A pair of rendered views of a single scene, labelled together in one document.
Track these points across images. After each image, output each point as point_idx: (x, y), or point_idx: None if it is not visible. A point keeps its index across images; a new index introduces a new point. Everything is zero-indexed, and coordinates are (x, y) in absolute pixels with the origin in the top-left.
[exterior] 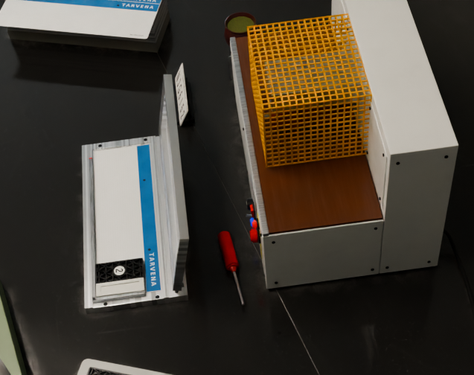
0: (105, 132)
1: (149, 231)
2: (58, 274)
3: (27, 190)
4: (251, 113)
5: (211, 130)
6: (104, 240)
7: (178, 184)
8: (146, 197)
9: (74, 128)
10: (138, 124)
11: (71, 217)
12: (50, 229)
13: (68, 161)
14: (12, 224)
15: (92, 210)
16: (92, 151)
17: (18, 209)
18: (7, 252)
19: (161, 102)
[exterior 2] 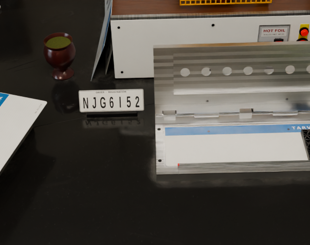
0: (133, 165)
1: (267, 129)
2: None
3: (201, 226)
4: (206, 11)
5: (149, 96)
6: (278, 157)
7: (289, 43)
8: (229, 130)
9: (121, 189)
10: (129, 141)
11: (242, 188)
12: (256, 204)
13: (166, 193)
14: (247, 237)
15: (246, 162)
16: (165, 166)
17: (227, 232)
18: (285, 239)
19: (161, 75)
